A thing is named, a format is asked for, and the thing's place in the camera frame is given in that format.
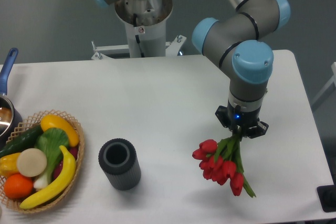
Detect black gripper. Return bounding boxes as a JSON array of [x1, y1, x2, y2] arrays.
[[215, 102, 269, 140]]

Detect red tulip bouquet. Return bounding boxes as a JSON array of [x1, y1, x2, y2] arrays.
[[192, 132, 256, 198]]

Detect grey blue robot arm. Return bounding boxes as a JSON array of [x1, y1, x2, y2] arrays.
[[95, 0, 291, 138]]

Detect dark grey ribbed vase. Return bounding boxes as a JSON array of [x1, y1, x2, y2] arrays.
[[98, 138, 141, 190]]

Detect black device at edge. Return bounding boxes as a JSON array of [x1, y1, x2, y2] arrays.
[[317, 185, 335, 212]]

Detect dark red vegetable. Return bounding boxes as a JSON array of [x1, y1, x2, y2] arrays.
[[53, 147, 78, 180]]

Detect yellow banana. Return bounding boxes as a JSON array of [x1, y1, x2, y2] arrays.
[[19, 145, 76, 210]]

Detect green bok choy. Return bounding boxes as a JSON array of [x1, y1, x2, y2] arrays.
[[34, 127, 69, 190]]

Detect woven wicker basket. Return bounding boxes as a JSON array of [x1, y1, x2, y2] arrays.
[[1, 110, 85, 214]]

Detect beige round disc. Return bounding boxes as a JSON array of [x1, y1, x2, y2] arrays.
[[16, 148, 47, 177]]

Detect green cucumber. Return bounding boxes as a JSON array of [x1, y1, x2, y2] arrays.
[[1, 124, 43, 157]]

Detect orange fruit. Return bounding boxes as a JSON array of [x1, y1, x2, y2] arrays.
[[4, 173, 33, 199]]

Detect yellow bell pepper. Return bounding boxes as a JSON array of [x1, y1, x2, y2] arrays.
[[1, 153, 20, 178]]

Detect white frame at right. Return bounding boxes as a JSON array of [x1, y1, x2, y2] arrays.
[[311, 62, 335, 112]]

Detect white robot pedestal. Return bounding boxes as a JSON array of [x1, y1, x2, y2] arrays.
[[92, 0, 187, 60]]

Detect blue handled saucepan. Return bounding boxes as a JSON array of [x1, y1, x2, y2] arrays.
[[1, 48, 22, 149]]

